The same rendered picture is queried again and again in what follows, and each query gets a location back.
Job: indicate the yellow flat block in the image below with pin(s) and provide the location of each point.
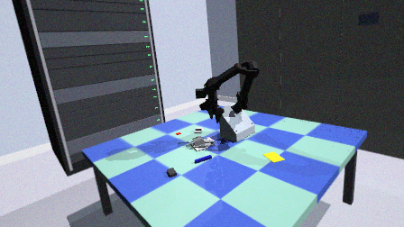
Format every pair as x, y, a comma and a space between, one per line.
272, 156

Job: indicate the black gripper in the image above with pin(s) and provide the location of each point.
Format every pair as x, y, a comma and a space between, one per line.
215, 109

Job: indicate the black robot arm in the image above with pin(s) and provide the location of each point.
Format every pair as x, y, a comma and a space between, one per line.
214, 83

